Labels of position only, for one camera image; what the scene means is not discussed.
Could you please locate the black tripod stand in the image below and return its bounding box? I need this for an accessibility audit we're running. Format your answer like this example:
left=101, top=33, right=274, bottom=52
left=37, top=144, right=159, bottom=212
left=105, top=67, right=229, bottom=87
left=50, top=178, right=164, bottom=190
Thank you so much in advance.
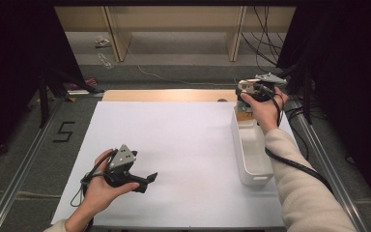
left=38, top=68, right=105, bottom=130

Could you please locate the flat white floor object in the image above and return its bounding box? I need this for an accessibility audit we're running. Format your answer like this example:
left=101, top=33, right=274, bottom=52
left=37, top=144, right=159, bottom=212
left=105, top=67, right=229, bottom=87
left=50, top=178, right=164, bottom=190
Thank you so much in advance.
left=66, top=89, right=91, bottom=97

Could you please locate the beige painted-print phone case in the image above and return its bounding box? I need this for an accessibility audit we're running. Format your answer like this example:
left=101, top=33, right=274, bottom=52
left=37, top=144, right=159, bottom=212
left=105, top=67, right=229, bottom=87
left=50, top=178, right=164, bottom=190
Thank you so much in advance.
left=237, top=78, right=256, bottom=123

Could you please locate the bundle of black cables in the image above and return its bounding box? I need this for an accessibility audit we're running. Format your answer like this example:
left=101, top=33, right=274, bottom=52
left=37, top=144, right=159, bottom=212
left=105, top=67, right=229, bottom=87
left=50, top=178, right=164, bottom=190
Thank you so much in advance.
left=241, top=6, right=288, bottom=68

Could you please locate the person's right hand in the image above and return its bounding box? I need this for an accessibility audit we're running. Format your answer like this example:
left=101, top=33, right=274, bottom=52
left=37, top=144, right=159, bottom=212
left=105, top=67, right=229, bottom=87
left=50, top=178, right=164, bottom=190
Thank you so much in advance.
left=240, top=86, right=290, bottom=135

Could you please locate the white floor cable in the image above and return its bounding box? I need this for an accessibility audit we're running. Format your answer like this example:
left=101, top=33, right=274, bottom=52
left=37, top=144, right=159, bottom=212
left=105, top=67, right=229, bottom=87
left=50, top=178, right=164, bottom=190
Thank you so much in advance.
left=121, top=32, right=240, bottom=88

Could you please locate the pink floor object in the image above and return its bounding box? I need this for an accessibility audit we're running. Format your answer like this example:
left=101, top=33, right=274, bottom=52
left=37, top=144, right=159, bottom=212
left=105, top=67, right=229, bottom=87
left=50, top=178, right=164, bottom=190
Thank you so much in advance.
left=70, top=76, right=99, bottom=90

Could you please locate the aluminium floor rail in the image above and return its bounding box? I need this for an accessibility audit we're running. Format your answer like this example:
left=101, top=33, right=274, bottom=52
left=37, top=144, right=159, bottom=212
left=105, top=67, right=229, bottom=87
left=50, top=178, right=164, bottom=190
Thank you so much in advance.
left=293, top=104, right=370, bottom=232
left=0, top=96, right=66, bottom=232

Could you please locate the light wooden shelf unit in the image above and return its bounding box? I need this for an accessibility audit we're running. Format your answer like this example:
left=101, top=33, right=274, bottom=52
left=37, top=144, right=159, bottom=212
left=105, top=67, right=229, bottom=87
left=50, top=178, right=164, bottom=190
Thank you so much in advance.
left=54, top=5, right=298, bottom=63

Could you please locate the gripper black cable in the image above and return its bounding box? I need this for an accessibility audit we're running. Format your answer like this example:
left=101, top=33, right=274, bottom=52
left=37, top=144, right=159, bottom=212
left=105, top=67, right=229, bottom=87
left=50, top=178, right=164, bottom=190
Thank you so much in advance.
left=70, top=150, right=119, bottom=208
left=260, top=84, right=335, bottom=195

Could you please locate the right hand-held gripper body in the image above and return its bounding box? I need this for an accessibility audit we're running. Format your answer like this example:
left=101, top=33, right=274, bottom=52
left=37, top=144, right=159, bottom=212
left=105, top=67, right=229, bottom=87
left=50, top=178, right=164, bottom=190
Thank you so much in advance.
left=236, top=72, right=288, bottom=104

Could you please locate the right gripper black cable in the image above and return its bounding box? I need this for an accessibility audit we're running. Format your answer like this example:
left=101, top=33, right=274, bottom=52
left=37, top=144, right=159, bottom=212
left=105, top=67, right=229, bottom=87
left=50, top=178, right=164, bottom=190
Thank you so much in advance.
left=260, top=84, right=335, bottom=195

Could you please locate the small grey floor object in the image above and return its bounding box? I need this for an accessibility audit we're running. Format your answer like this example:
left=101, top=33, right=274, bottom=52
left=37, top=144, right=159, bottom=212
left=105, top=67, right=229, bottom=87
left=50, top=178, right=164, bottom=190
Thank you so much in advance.
left=94, top=35, right=113, bottom=49

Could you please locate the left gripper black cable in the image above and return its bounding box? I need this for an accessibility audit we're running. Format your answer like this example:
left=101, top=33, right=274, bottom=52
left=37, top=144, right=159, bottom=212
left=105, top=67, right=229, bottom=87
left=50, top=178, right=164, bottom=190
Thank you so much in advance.
left=70, top=150, right=119, bottom=208

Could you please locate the black curtain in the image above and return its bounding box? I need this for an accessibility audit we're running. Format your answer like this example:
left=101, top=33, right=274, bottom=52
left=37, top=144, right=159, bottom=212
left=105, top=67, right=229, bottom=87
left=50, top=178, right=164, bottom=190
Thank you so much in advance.
left=0, top=0, right=88, bottom=170
left=276, top=0, right=371, bottom=207

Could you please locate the white plastic storage bin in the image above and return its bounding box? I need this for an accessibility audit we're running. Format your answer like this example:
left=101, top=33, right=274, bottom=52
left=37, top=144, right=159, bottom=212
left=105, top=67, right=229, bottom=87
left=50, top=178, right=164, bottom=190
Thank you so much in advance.
left=230, top=104, right=275, bottom=187

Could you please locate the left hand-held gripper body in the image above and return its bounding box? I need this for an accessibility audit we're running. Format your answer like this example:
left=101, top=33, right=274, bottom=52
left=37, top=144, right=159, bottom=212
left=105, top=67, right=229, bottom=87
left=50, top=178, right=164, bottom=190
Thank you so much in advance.
left=103, top=143, right=139, bottom=189

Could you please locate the clear plastic bottle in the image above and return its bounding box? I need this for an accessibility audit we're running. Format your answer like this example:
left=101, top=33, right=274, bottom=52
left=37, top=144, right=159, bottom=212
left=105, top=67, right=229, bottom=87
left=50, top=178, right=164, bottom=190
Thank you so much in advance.
left=97, top=52, right=114, bottom=71

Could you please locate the person's left hand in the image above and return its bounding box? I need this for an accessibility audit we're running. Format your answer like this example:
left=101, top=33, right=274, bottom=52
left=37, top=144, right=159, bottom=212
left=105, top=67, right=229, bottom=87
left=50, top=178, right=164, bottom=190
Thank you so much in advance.
left=81, top=148, right=140, bottom=216

